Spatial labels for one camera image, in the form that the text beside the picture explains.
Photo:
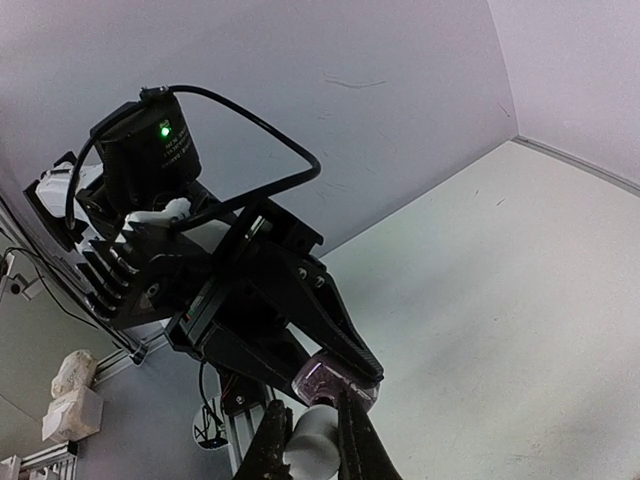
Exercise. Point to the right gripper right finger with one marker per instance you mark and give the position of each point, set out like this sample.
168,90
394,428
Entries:
362,454

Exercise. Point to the nail polish bottle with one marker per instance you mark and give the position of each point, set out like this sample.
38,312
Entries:
323,378

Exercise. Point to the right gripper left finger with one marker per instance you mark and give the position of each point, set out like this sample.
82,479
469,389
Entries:
264,460

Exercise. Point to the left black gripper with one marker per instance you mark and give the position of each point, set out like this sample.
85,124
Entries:
143,267

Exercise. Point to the white nail polish cap brush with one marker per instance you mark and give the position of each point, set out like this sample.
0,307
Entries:
312,452

